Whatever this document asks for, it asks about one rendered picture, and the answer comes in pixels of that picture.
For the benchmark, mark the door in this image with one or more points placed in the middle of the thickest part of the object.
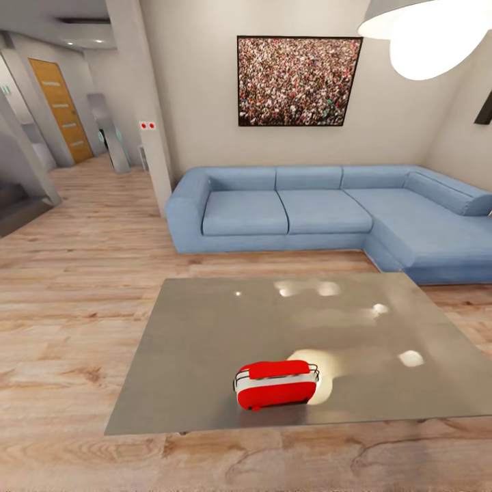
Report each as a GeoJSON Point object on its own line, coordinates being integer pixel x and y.
{"type": "Point", "coordinates": [54, 88]}

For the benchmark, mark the standing mirror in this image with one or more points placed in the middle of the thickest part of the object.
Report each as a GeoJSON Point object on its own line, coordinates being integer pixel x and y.
{"type": "Point", "coordinates": [109, 133]}

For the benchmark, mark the stairs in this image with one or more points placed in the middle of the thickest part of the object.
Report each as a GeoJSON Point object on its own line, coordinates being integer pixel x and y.
{"type": "Point", "coordinates": [17, 208]}

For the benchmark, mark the coffee table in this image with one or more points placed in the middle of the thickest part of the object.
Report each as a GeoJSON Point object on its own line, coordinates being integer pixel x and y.
{"type": "Point", "coordinates": [385, 351]}

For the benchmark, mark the radio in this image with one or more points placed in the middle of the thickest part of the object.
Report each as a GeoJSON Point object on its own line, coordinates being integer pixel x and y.
{"type": "Point", "coordinates": [266, 385]}

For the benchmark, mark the room light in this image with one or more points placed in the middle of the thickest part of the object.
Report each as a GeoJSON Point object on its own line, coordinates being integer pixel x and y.
{"type": "Point", "coordinates": [382, 16]}

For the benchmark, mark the picture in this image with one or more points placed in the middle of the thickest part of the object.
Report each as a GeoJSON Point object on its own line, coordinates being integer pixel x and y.
{"type": "Point", "coordinates": [295, 80]}

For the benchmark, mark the sofa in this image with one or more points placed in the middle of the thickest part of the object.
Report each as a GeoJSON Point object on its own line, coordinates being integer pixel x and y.
{"type": "Point", "coordinates": [405, 218]}

